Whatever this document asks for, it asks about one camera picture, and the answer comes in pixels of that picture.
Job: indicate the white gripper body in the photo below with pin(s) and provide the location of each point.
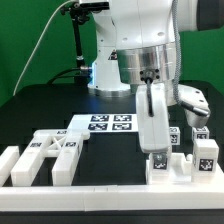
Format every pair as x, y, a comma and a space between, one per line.
152, 114

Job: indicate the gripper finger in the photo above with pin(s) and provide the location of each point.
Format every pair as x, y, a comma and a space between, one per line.
161, 156

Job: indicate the white chair seat block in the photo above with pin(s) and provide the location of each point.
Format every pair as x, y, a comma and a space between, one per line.
179, 169

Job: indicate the white chair back frame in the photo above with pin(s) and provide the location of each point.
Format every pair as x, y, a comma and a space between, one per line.
63, 145

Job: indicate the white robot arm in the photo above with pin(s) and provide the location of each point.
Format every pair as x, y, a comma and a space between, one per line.
147, 44

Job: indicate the white cube nut left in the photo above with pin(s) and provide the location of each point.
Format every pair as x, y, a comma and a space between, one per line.
175, 135

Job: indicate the white cube nut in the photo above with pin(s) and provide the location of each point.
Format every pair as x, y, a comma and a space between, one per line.
175, 135
200, 133

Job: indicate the white cube nut right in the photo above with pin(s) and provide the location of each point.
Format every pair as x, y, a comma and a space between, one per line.
200, 133

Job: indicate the white U-shaped border fence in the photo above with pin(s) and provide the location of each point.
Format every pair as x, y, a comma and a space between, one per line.
177, 195

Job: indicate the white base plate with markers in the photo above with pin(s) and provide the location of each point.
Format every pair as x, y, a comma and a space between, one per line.
105, 123

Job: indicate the black camera stand pole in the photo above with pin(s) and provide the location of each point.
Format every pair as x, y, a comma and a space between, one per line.
78, 17

